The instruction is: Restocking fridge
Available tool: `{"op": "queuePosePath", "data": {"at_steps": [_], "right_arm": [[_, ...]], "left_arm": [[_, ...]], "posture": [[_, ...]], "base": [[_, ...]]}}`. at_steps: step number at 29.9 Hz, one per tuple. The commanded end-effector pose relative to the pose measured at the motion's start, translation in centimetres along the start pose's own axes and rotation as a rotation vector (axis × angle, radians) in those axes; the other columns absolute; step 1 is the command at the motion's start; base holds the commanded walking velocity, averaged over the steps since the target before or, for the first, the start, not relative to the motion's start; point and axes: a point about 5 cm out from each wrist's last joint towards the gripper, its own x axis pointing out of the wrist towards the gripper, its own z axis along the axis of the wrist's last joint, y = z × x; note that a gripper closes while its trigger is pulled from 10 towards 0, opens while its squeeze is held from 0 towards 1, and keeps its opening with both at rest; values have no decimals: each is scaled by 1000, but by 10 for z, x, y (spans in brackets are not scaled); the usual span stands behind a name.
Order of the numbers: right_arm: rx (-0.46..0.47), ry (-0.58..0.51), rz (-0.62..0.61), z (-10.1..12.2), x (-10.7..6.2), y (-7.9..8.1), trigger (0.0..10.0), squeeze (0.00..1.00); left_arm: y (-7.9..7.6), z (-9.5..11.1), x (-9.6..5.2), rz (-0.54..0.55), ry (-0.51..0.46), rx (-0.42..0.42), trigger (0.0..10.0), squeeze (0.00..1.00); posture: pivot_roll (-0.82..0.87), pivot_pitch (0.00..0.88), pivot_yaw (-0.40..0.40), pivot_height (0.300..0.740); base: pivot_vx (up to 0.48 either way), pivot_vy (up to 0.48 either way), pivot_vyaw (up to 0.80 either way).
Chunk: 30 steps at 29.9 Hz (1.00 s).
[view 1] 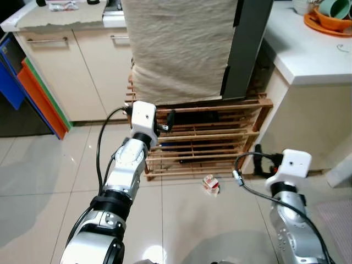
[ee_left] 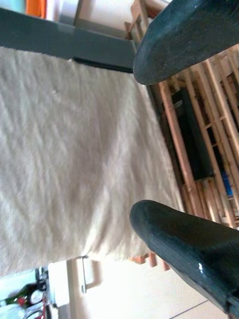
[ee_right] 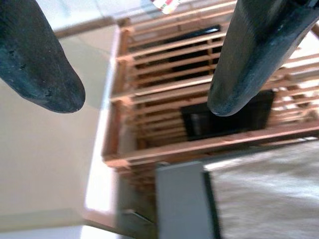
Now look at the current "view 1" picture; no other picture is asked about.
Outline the small red white carton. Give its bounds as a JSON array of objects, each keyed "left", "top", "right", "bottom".
[{"left": 202, "top": 174, "right": 221, "bottom": 195}]

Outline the grey fridge door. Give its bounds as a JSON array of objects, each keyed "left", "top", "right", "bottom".
[{"left": 220, "top": 0, "right": 274, "bottom": 101}]

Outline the beige cloth on fridge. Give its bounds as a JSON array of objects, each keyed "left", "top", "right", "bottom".
[{"left": 121, "top": 0, "right": 240, "bottom": 106}]

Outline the wooden slatted rack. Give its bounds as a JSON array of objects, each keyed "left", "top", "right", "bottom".
[{"left": 125, "top": 77, "right": 274, "bottom": 182}]

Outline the white board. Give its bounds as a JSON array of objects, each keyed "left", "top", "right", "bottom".
[{"left": 326, "top": 156, "right": 352, "bottom": 189}]

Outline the grey floor rug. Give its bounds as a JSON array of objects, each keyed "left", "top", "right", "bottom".
[{"left": 315, "top": 200, "right": 352, "bottom": 264}]

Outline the beige kitchen cabinet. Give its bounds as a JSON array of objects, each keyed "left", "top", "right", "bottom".
[{"left": 14, "top": 26, "right": 135, "bottom": 123}]

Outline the green board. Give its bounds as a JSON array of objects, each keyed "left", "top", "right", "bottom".
[{"left": 23, "top": 56, "right": 73, "bottom": 130}]

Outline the orange plate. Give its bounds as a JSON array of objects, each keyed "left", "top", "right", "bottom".
[{"left": 303, "top": 11, "right": 352, "bottom": 39}]

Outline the tall black refrigerator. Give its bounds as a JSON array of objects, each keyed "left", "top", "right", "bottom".
[{"left": 0, "top": 93, "right": 57, "bottom": 139}]

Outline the orange bowl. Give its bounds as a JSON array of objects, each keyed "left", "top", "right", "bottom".
[{"left": 312, "top": 5, "right": 352, "bottom": 32}]

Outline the white cup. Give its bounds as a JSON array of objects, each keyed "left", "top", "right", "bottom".
[{"left": 293, "top": 0, "right": 317, "bottom": 15}]

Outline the green cup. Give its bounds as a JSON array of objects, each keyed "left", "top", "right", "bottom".
[{"left": 318, "top": 0, "right": 352, "bottom": 19}]

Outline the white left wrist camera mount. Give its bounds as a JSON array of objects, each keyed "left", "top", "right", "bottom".
[{"left": 131, "top": 101, "right": 161, "bottom": 145}]

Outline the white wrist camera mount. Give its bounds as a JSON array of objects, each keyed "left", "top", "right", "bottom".
[
  {"left": 266, "top": 149, "right": 312, "bottom": 191},
  {"left": 131, "top": 101, "right": 161, "bottom": 145}
]

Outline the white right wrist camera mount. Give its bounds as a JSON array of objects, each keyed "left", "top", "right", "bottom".
[{"left": 266, "top": 149, "right": 312, "bottom": 191}]

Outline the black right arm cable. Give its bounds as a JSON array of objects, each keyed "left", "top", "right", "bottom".
[{"left": 233, "top": 152, "right": 337, "bottom": 264}]

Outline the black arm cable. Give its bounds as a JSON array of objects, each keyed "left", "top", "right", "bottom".
[
  {"left": 96, "top": 106, "right": 133, "bottom": 194},
  {"left": 233, "top": 152, "right": 337, "bottom": 264}
]

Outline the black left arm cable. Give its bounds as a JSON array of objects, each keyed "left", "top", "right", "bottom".
[{"left": 96, "top": 106, "right": 133, "bottom": 194}]

